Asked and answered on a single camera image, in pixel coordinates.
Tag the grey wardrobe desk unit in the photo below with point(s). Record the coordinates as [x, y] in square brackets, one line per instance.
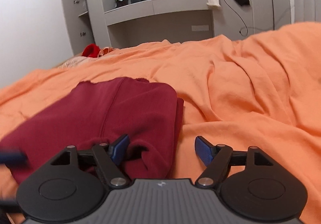
[124, 24]

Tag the open grey cabinet door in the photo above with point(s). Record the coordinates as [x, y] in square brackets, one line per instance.
[77, 24]

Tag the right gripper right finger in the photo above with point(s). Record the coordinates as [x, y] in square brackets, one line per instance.
[216, 160]

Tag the orange bed blanket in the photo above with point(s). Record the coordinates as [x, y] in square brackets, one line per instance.
[262, 91]

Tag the pink patterned pillow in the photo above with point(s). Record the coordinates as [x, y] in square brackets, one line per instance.
[79, 59]

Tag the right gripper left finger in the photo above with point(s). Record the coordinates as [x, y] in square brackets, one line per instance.
[108, 158]

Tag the white wall socket panel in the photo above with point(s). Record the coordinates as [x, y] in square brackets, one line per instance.
[200, 28]

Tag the bright red hat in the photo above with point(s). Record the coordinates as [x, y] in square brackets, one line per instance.
[91, 51]

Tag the dark red knit sweater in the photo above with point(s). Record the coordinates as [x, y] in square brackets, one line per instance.
[94, 113]

